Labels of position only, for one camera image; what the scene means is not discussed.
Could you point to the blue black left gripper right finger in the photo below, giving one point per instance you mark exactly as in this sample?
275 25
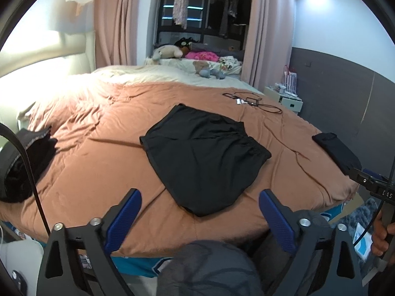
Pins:
322 259

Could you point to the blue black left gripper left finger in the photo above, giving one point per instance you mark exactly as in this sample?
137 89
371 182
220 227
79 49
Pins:
77 261

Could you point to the black shorts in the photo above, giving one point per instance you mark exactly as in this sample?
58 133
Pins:
205 160

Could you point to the person's right hand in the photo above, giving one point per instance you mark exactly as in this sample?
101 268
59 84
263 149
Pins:
380 233

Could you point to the grey fluffy rug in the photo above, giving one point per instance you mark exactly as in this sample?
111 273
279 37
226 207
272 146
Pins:
358 220

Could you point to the folded black garment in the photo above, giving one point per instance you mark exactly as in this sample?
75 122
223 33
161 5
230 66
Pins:
343 157

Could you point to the orange brown bed comforter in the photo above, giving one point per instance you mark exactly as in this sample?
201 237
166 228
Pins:
99 158

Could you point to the black clothes pile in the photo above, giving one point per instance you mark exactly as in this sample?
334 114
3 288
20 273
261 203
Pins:
40 147

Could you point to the white bedside drawer cabinet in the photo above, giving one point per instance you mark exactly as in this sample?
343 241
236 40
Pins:
290 102

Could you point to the cream bed sheet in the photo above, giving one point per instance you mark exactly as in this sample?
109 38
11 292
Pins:
127 75

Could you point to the white patterned cloth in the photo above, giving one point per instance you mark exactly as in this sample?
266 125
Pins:
230 65

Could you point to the pink curtain right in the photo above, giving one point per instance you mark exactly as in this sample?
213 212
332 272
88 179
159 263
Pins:
269 42

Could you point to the pink curtain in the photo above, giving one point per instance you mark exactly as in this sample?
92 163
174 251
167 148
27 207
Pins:
269 42
122 31

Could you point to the brown teddy bear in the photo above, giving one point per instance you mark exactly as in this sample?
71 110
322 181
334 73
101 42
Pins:
203 69

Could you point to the grey plush toy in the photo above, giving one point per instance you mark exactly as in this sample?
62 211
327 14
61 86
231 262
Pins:
167 52

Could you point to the pink garment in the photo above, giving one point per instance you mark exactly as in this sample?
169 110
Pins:
202 56

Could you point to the black plush toy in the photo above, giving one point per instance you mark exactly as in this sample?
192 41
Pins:
185 45

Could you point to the pink curtain left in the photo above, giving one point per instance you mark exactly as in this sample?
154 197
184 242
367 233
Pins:
122 31

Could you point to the hanging floral garment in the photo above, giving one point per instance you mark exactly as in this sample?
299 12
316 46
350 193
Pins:
179 15

